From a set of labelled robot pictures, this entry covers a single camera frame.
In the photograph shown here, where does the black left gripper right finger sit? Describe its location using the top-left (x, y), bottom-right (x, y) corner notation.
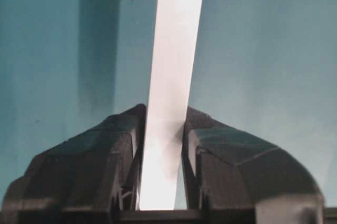
top-left (182, 108), bottom-right (324, 223)

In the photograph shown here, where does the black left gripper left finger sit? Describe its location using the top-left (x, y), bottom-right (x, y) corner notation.
top-left (1, 104), bottom-right (146, 223)

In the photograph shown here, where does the white wooden board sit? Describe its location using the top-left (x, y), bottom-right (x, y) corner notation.
top-left (139, 0), bottom-right (202, 211)

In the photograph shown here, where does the teal table cloth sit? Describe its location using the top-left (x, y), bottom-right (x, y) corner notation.
top-left (1, 0), bottom-right (336, 207)

